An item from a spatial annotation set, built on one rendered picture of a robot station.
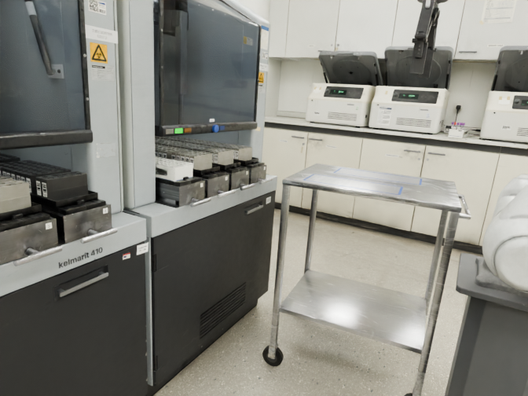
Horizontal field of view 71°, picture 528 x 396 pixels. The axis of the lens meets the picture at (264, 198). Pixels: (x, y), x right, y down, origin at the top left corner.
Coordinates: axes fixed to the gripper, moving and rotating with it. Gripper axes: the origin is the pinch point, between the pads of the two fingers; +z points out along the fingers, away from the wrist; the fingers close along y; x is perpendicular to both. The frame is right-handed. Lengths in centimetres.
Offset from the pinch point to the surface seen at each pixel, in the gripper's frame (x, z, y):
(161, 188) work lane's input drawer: 74, 41, -17
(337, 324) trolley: 17, 92, 19
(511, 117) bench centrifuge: -36, 12, 220
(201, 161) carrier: 73, 34, 4
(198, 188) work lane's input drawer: 66, 42, -7
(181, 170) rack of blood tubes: 70, 35, -11
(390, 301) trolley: 3, 92, 49
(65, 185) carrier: 74, 34, -51
